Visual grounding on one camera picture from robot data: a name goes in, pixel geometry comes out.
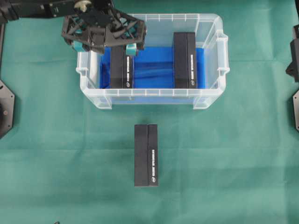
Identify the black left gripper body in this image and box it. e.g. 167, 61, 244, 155
74, 0, 114, 54

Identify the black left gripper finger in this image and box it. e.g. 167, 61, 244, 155
61, 15, 91, 52
112, 11, 147, 56

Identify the black box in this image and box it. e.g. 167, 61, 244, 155
173, 32, 197, 89
110, 46, 134, 89
134, 124, 158, 187

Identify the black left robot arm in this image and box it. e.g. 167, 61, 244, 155
0, 0, 147, 55

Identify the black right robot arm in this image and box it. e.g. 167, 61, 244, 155
285, 25, 299, 83

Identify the clear plastic storage case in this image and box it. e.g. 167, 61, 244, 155
76, 14, 230, 109

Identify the blue liner sheet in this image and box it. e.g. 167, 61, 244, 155
100, 45, 209, 90

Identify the green table cloth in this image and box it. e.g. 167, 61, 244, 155
0, 0, 299, 224

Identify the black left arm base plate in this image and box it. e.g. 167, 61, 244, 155
0, 81, 15, 138

